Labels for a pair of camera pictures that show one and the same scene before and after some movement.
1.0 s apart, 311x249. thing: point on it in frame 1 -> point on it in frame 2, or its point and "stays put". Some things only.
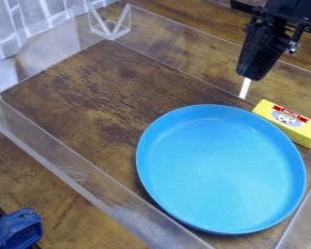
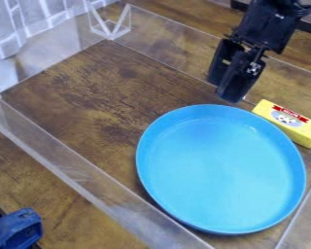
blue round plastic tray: [222, 167] stays put
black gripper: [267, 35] -> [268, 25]
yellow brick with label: [299, 126] stays put
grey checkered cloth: [14, 18] stays put
